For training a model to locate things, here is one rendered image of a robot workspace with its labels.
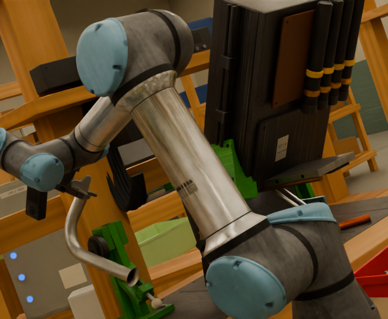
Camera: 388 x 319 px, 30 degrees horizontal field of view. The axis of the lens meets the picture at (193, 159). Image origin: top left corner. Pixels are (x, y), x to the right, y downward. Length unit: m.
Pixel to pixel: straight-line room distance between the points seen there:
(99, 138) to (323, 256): 0.53
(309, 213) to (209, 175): 0.18
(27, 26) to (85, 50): 0.92
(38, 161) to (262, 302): 0.58
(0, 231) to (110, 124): 0.69
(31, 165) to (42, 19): 0.75
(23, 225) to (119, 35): 1.02
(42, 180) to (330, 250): 0.58
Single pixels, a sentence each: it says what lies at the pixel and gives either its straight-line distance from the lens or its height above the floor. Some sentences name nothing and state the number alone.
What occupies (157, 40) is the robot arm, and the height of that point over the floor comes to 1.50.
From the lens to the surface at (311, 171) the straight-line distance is 1.85.
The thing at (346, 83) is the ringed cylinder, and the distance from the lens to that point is 2.04.
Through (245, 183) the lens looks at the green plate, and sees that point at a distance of 1.91.
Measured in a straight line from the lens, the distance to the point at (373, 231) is 2.03.
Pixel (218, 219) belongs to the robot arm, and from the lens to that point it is 1.10.
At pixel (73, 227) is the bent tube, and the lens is 1.78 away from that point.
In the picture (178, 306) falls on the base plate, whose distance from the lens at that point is 1.95.
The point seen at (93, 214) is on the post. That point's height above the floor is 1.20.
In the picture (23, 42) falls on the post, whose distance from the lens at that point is 2.06.
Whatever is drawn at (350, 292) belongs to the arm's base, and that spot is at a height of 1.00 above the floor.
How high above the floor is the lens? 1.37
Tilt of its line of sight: 3 degrees down
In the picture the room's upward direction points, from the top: 20 degrees counter-clockwise
